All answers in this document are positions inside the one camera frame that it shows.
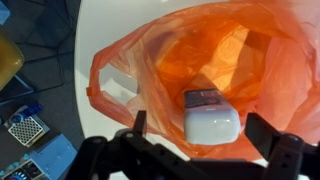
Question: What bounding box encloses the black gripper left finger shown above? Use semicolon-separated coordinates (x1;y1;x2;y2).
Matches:
133;110;147;136

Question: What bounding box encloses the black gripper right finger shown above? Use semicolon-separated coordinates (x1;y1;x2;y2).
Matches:
245;113;281;160

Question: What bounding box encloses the white box with dark label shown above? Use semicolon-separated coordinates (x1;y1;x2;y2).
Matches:
184;88;241;145

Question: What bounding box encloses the orange plastic carrier bag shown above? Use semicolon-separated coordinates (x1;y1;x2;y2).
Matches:
87;0;320;160

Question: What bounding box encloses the blue patterned box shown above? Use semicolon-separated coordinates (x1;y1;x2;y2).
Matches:
4;103;50;147

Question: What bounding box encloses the light blue plastic case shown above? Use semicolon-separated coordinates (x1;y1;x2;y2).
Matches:
0;134;77;180

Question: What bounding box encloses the round white table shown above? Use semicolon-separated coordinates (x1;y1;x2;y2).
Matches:
73;0;320;180

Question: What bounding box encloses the yellow translucent container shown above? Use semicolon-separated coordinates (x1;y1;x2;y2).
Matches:
0;29;25;90

